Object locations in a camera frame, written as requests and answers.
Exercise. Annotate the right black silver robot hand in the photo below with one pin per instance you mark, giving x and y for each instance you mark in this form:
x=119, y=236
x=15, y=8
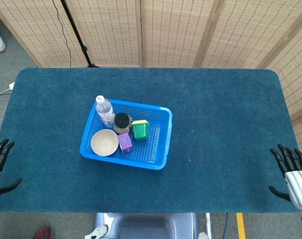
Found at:
x=299, y=184

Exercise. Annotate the beige bowl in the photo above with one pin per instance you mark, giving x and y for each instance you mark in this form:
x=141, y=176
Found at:
x=105, y=143

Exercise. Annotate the clear plastic water bottle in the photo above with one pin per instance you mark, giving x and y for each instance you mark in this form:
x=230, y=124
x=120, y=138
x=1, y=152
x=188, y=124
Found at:
x=105, y=110

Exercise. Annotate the glass jar with black lid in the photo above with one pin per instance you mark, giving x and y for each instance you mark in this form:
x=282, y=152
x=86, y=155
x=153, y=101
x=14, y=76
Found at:
x=121, y=120

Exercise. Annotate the purple carton box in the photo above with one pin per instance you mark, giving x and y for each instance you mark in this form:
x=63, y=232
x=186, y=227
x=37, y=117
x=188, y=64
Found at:
x=125, y=142

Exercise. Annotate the green container with yellow lid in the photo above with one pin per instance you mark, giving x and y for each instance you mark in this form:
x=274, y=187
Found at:
x=140, y=130

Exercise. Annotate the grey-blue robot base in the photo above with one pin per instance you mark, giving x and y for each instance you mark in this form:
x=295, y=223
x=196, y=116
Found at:
x=146, y=225

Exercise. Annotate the blue plastic perforated basket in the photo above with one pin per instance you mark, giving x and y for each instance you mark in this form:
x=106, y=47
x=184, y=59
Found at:
x=151, y=149

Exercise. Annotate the yellow floor tape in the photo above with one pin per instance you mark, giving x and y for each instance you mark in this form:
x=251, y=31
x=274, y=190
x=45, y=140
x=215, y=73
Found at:
x=241, y=226

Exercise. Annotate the red shoe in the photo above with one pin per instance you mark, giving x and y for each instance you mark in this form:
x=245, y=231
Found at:
x=42, y=232

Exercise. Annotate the white floor strip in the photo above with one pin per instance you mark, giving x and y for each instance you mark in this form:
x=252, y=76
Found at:
x=208, y=224

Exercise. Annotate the teal table mat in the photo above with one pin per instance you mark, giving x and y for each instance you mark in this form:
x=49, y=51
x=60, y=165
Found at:
x=215, y=124

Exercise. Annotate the black tripod stand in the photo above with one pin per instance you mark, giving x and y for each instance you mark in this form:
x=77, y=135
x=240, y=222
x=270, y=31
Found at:
x=77, y=37

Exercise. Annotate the bamboo folding screen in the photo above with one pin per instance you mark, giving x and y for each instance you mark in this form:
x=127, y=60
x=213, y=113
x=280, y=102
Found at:
x=178, y=30

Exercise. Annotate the white perforated bracket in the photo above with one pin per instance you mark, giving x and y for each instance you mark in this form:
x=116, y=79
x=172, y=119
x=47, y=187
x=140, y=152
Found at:
x=202, y=235
x=98, y=231

